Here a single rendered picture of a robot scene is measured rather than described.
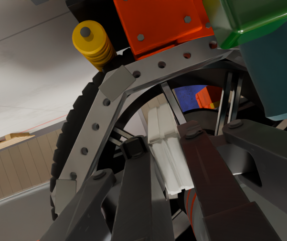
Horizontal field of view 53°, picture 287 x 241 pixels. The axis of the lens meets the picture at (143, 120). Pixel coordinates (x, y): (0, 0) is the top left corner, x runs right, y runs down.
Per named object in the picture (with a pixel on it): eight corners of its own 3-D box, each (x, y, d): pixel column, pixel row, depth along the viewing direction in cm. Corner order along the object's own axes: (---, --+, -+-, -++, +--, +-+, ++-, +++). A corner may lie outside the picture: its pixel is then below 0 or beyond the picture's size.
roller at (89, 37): (98, 61, 76) (105, 82, 76) (62, 21, 46) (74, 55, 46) (118, 54, 76) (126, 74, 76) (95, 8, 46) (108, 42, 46)
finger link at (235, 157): (186, 159, 12) (258, 134, 11) (175, 125, 17) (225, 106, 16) (198, 191, 12) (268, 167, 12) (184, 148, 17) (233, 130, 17)
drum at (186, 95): (168, 78, 509) (187, 128, 506) (168, 72, 448) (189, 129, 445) (201, 65, 504) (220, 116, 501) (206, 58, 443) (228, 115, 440)
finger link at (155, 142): (184, 191, 14) (169, 197, 14) (172, 143, 21) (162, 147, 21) (162, 136, 13) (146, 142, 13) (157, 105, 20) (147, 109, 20)
